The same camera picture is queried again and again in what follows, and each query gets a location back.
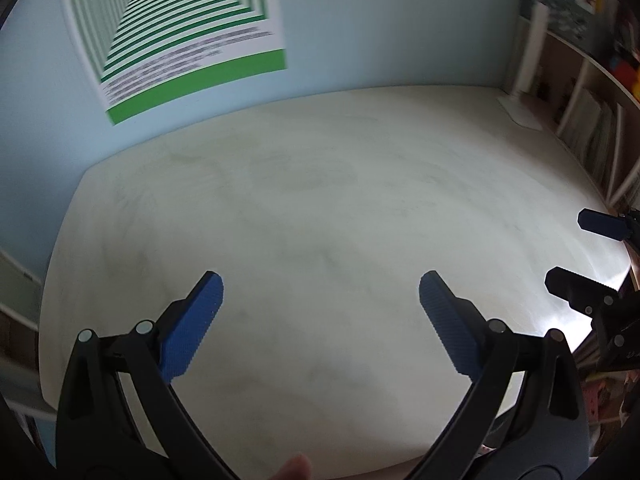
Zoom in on person's fingertip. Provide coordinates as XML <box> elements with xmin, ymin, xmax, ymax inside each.
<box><xmin>269</xmin><ymin>454</ymin><xmax>312</xmax><ymax>480</ymax></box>

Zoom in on wooden bookshelf with books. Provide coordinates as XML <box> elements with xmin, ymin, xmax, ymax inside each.
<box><xmin>504</xmin><ymin>0</ymin><xmax>639</xmax><ymax>211</ymax></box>

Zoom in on white desk lamp base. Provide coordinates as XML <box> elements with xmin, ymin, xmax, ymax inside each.
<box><xmin>498</xmin><ymin>1</ymin><xmax>549</xmax><ymax>131</ymax></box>

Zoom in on green striped wall poster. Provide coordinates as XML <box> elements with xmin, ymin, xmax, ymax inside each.
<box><xmin>63</xmin><ymin>0</ymin><xmax>286</xmax><ymax>125</ymax></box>

